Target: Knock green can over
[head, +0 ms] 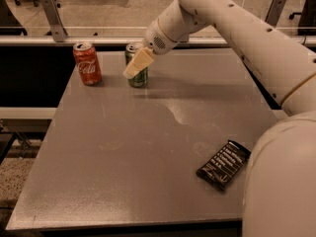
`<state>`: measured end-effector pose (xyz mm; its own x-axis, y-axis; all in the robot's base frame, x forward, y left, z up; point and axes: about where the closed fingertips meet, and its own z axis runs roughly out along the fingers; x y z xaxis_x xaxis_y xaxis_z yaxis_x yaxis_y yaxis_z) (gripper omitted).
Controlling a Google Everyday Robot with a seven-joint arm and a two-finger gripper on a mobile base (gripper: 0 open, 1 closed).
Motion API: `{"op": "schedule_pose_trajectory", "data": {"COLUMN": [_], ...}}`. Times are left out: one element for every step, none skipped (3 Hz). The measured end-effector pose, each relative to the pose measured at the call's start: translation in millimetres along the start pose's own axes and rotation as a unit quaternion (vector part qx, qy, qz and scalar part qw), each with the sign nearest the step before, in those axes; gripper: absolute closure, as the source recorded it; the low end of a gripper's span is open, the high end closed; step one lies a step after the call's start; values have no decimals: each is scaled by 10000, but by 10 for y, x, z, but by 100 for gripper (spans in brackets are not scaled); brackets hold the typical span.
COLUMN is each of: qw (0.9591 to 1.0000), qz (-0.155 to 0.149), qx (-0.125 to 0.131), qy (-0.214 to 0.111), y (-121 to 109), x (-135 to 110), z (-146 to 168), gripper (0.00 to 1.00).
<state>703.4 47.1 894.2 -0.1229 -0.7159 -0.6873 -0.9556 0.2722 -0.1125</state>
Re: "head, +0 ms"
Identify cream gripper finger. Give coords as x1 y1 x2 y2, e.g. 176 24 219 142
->
123 47 155 79

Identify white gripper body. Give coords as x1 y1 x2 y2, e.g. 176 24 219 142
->
142 20 177 55

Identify green soda can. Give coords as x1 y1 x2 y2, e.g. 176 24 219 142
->
124 42 148 88

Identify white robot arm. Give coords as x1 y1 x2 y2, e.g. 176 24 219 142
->
124 0 316 237

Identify black snack bar wrapper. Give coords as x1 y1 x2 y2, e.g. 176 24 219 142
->
196 140 251 191

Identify metal railing ledge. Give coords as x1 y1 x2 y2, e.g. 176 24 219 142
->
0 35 316 47

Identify red cola can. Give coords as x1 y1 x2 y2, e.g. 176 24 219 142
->
73 42 102 86

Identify left metal glass bracket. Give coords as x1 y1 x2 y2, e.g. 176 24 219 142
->
40 0 67 42

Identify metal glass bracket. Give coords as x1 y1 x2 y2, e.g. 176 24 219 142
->
265 0 287 27
40 0 67 42

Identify right metal glass bracket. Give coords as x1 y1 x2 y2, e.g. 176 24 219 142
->
265 0 287 27

